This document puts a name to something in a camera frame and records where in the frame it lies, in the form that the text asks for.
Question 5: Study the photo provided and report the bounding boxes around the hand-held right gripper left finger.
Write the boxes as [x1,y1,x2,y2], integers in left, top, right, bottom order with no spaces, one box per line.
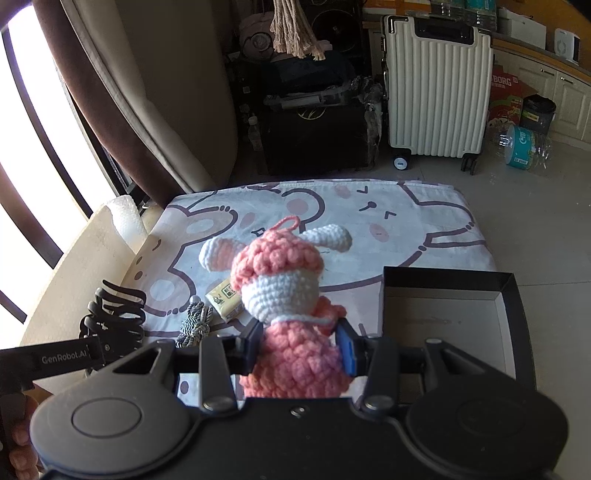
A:
[111,320,265,413]

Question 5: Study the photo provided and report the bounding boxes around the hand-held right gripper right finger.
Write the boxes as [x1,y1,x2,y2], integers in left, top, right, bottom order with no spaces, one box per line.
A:
[335,318,515,413]

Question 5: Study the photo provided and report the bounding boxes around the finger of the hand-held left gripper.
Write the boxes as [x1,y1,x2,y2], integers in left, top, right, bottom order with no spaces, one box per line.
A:
[96,338,124,368]

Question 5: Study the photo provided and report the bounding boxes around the black hair claw clip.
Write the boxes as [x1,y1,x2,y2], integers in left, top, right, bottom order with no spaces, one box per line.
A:
[79,281,147,365]

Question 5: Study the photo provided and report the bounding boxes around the yellow tissue packet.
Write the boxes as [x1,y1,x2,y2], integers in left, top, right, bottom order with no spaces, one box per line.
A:
[204,277,246,322]

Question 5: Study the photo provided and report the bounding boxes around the pink crochet bunny doll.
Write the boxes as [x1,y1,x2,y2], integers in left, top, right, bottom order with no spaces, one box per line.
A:
[198,216,354,398]

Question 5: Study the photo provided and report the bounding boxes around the grey knitted hat with pompoms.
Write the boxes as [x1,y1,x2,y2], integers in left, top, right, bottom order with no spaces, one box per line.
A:
[174,296,216,350]

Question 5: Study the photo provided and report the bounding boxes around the black cardboard box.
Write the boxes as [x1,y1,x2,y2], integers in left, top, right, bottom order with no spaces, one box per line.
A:
[382,266,537,403]

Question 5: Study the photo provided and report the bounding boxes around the person's left hand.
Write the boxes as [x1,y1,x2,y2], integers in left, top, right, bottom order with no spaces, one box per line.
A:
[8,385,51,478]

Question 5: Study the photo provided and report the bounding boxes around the white paper towel rolls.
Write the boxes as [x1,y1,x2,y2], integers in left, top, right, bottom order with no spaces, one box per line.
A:
[19,203,139,384]

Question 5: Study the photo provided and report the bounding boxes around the printed bear blanket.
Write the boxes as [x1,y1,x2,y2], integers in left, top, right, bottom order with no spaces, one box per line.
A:
[122,180,498,400]

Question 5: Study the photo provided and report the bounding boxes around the clear plastic bottle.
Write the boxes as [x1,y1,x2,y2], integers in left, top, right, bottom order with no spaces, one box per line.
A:
[247,115,265,151]

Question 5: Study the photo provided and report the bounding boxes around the black amplifier cabinet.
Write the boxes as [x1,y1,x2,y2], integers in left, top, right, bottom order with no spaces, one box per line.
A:
[259,60,385,175]

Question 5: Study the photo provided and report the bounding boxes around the black window railing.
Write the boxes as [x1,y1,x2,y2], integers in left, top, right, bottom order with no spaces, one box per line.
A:
[0,14,141,325]

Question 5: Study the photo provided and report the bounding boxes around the beige curtain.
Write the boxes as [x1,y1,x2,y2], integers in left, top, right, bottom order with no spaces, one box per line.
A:
[62,0,241,195]

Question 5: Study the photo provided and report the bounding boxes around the teal plastic container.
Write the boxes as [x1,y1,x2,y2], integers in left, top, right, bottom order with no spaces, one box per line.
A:
[488,124,553,170]

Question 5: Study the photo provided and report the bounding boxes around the brown curtain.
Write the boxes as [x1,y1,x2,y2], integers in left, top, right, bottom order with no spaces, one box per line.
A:
[32,0,195,210]

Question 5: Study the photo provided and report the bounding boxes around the white ribbed suitcase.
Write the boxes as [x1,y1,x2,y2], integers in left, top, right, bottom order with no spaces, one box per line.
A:
[381,14,495,174]

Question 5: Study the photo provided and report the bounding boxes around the red cardboard box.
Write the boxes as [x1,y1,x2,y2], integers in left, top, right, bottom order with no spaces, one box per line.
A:
[487,64,539,136]

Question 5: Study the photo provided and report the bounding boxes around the pink plush bag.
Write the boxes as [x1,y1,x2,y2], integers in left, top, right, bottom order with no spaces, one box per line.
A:
[237,13,279,62]

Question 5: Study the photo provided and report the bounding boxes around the black trash bin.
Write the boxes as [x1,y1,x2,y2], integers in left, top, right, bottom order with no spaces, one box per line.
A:
[521,94,557,136]

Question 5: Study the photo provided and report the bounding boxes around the black speaker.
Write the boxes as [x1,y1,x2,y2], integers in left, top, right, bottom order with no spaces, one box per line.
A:
[301,0,371,79]

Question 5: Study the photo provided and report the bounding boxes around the cream cabinet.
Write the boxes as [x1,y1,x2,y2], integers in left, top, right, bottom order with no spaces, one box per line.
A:
[492,38,591,149]

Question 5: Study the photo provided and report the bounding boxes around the white carton box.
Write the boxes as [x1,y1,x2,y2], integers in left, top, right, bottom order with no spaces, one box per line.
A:
[496,7,548,50]

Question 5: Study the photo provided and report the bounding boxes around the white small appliance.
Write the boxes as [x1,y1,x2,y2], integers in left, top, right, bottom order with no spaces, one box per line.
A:
[553,28,581,64]

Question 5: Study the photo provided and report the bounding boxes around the hanging rope tassel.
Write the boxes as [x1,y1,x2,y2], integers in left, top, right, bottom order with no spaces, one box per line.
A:
[271,0,328,62]

